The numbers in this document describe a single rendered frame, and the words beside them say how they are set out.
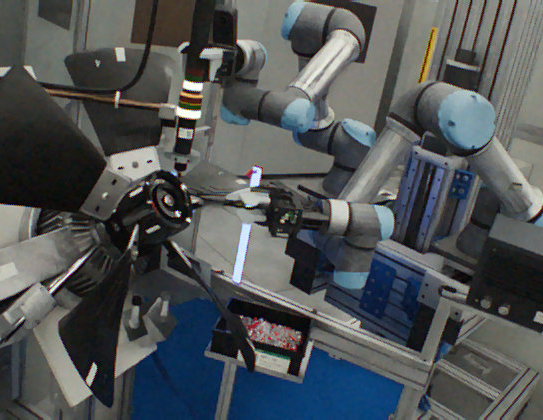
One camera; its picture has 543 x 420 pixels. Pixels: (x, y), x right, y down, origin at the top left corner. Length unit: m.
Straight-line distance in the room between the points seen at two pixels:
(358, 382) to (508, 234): 0.56
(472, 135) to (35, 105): 0.85
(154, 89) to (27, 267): 0.43
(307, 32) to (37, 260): 0.94
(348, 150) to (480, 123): 0.66
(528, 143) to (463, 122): 1.49
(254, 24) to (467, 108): 3.11
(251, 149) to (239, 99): 3.80
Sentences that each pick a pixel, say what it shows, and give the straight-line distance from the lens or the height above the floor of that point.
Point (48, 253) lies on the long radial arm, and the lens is 1.05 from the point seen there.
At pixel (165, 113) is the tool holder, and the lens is 1.09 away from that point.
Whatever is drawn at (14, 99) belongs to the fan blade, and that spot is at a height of 1.39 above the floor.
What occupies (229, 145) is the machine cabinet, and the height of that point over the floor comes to 0.49.
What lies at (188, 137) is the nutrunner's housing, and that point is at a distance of 1.10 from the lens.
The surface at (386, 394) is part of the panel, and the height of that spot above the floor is 0.72.
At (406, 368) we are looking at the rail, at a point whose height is 0.83.
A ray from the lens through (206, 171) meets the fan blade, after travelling 1.34.
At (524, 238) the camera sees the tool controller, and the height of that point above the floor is 1.24.
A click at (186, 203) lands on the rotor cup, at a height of 1.21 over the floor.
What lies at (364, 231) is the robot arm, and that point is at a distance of 1.23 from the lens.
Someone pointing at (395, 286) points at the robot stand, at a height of 0.85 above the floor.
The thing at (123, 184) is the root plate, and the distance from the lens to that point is 1.03.
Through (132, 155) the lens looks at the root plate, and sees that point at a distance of 1.12.
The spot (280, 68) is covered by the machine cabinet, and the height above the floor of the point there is 1.03.
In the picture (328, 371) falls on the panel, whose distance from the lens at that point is 1.56.
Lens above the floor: 1.59
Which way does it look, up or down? 20 degrees down
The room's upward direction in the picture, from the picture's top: 12 degrees clockwise
